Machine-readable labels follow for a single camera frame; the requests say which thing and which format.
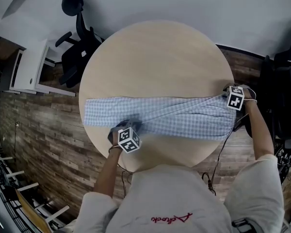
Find black power strip cable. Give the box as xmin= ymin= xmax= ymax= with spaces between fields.
xmin=121 ymin=170 xmax=133 ymax=199

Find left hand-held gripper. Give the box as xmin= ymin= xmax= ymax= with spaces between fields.
xmin=108 ymin=118 xmax=143 ymax=154

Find person's cream shirt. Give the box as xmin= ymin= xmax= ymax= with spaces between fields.
xmin=67 ymin=154 xmax=286 ymax=233

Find person's right forearm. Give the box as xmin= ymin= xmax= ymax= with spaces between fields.
xmin=243 ymin=100 xmax=275 ymax=161

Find person's left forearm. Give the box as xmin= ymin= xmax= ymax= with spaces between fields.
xmin=92 ymin=146 xmax=123 ymax=199

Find wooden board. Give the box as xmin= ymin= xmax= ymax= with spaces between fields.
xmin=15 ymin=189 xmax=53 ymax=233

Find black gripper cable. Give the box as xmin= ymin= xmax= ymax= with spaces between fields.
xmin=202 ymin=113 xmax=250 ymax=197

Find dark tables with white legs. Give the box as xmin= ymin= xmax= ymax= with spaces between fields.
xmin=0 ymin=130 xmax=71 ymax=233

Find pile of black equipment cables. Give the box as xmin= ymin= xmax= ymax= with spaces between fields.
xmin=274 ymin=139 xmax=291 ymax=182

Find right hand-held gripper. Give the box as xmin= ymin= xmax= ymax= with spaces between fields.
xmin=222 ymin=85 xmax=257 ymax=111

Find black mesh office chair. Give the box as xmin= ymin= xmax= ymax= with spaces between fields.
xmin=258 ymin=56 xmax=282 ymax=133
xmin=274 ymin=25 xmax=291 ymax=140

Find blue checkered cloth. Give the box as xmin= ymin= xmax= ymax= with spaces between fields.
xmin=83 ymin=92 xmax=237 ymax=141

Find white frame dark top desk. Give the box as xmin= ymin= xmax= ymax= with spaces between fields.
xmin=0 ymin=35 xmax=27 ymax=92

